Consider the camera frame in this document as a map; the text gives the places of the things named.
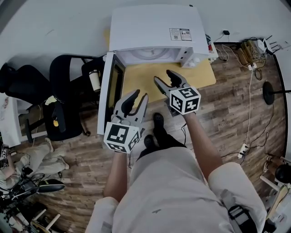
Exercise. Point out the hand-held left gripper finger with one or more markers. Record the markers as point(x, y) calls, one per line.
point(127, 103)
point(143, 109)

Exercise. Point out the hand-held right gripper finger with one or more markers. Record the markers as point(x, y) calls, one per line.
point(162, 87)
point(178, 80)

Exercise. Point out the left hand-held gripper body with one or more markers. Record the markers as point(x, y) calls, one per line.
point(120, 136)

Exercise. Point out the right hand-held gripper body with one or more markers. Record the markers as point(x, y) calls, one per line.
point(185, 100)

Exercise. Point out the white microwave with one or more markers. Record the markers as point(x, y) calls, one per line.
point(154, 27)

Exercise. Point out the person's left forearm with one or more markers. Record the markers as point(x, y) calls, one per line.
point(117, 177)

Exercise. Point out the person's right forearm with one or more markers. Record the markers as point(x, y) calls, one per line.
point(202, 148)

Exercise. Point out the person's right black shoe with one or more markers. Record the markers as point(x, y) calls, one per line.
point(159, 123)

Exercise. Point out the person's black shoe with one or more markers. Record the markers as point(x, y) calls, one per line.
point(159, 123)
point(149, 141)

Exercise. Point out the light wooden table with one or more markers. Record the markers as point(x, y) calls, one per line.
point(145, 75)

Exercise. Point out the clear glass turntable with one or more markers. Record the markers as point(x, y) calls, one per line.
point(168, 55)

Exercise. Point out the person's left black shoe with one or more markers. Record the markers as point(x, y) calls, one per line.
point(149, 141)

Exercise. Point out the cream travel cup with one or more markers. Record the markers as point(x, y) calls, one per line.
point(95, 80)

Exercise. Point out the person's black trousers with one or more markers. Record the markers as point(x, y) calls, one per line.
point(169, 142)

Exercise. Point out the white toaster oven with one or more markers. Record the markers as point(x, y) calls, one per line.
point(212, 54)

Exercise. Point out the red packet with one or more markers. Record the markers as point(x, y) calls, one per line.
point(210, 48)

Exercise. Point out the small yellow object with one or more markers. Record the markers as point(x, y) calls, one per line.
point(56, 123)

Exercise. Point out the black mesh office chair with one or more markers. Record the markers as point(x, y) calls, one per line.
point(68, 68)

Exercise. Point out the person's white shirt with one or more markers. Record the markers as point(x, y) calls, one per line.
point(168, 193)

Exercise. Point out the small white power strip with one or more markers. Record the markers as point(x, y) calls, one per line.
point(252, 66)

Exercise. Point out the cream crumpled paper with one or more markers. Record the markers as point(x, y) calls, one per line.
point(51, 100)

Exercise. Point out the long white power strip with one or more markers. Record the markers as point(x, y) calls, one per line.
point(242, 151)

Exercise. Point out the black fan stand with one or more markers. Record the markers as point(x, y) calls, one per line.
point(268, 93)

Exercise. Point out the white router with black antennas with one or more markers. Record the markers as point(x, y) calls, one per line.
point(264, 44)

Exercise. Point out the black padded office chair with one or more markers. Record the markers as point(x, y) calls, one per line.
point(25, 86)

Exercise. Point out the beige sandals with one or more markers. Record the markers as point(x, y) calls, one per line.
point(269, 162)

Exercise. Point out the white side cabinet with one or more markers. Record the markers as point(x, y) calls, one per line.
point(11, 120)

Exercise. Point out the black round seat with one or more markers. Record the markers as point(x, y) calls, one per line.
point(284, 174)

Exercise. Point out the black wall power adapter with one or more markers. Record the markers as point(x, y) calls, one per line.
point(225, 32)

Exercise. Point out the white wooden frame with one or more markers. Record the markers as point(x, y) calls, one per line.
point(271, 184)
point(51, 221)

